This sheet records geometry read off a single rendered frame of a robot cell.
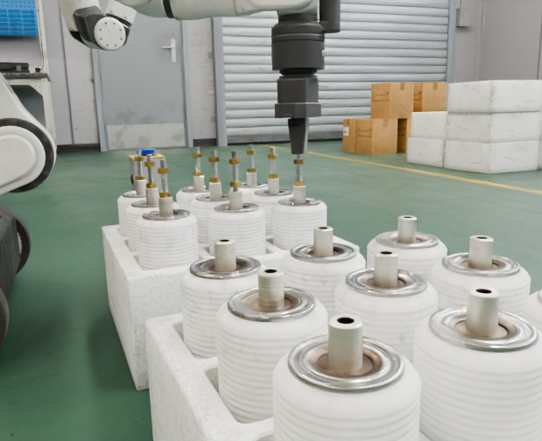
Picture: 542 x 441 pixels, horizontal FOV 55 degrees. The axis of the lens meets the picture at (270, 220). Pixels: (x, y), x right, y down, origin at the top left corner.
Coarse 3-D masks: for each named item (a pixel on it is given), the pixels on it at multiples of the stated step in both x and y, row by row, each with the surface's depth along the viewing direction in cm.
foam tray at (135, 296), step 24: (120, 240) 98; (336, 240) 94; (120, 264) 83; (264, 264) 84; (120, 288) 86; (144, 288) 77; (168, 288) 78; (120, 312) 91; (144, 312) 77; (168, 312) 79; (120, 336) 96; (144, 336) 78; (144, 360) 79; (144, 384) 80
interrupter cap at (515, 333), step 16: (432, 320) 40; (448, 320) 40; (464, 320) 41; (512, 320) 40; (448, 336) 37; (464, 336) 37; (480, 336) 38; (496, 336) 38; (512, 336) 37; (528, 336) 37; (496, 352) 35; (512, 352) 35
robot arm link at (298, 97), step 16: (272, 48) 86; (288, 48) 83; (304, 48) 83; (320, 48) 85; (272, 64) 87; (288, 64) 84; (304, 64) 84; (320, 64) 85; (288, 80) 84; (304, 80) 84; (288, 96) 85; (304, 96) 84; (288, 112) 84; (304, 112) 84; (320, 112) 92
